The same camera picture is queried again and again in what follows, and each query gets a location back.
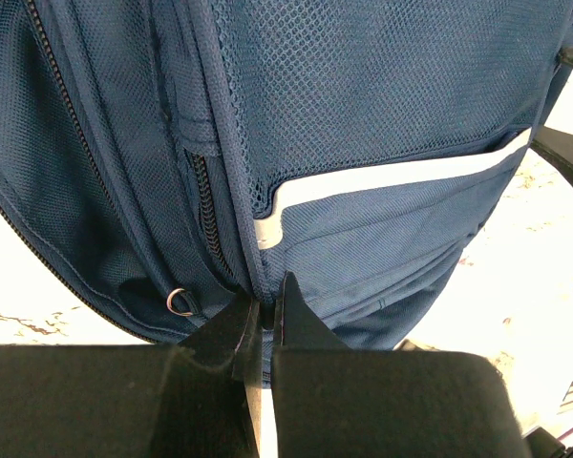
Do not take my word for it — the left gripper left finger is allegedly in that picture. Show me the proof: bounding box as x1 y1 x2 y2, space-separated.
0 293 261 457

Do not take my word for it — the navy blue student backpack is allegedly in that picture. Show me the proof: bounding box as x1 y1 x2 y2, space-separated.
0 0 573 378

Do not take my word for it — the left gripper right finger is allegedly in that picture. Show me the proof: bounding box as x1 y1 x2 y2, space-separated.
271 273 529 457

